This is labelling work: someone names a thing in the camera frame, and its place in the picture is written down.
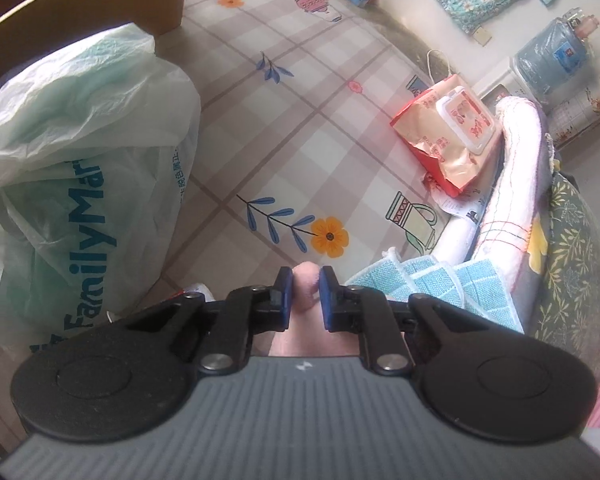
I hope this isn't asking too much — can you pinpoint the brown cardboard box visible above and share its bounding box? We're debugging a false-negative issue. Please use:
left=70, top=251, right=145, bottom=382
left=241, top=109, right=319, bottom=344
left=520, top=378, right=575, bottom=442
left=0, top=0, right=191, bottom=91

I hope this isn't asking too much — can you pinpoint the green floral cushion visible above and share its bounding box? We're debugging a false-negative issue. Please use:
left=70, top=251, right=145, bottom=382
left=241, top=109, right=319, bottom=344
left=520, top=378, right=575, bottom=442
left=525, top=160, right=600, bottom=381

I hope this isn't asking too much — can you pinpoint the rolled white towel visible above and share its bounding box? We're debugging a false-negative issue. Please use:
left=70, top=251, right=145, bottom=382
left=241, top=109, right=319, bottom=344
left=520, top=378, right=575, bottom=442
left=430, top=95, right=551, bottom=291

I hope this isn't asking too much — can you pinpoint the blue water jug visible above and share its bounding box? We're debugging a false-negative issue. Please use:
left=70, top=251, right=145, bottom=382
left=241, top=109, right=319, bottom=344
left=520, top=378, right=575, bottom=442
left=510, top=17, right=596, bottom=106

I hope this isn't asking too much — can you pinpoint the pink plush toy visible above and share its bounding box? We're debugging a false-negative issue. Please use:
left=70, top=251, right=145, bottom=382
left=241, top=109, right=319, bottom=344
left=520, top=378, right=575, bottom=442
left=267, top=261, right=361, bottom=358

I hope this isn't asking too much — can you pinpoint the orange wet wipes pack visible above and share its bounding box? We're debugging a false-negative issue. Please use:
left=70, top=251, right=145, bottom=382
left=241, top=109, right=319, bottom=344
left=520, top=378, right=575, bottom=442
left=390, top=74, right=498, bottom=198

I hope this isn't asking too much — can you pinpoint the teal checked cloth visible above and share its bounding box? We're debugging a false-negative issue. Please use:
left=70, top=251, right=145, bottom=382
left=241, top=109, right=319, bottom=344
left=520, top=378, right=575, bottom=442
left=342, top=255, right=526, bottom=333

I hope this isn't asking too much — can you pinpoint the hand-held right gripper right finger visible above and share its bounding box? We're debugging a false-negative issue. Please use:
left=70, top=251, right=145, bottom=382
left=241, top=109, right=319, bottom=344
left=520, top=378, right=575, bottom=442
left=319, top=266, right=503, bottom=377

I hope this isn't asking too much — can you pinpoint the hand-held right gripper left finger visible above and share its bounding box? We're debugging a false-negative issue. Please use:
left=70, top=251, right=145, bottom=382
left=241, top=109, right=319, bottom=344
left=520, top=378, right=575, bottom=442
left=107, top=266, right=295, bottom=376

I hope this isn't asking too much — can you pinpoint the white paper slip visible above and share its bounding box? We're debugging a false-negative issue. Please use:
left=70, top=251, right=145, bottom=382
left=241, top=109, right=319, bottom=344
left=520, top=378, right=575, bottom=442
left=425, top=172, right=486, bottom=221

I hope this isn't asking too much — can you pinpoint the white water dispenser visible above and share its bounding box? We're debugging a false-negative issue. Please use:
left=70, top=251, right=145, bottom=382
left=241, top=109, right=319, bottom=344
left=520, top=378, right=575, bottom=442
left=477, top=57, right=531, bottom=111

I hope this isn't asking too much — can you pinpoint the checked printed tablecloth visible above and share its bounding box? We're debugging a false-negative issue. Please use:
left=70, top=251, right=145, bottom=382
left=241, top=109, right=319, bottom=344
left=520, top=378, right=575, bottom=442
left=155, top=0, right=496, bottom=301

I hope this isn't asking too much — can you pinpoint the pale green plastic bag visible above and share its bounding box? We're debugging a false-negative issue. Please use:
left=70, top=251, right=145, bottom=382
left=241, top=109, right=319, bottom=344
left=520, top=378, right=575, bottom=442
left=0, top=22, right=202, bottom=356

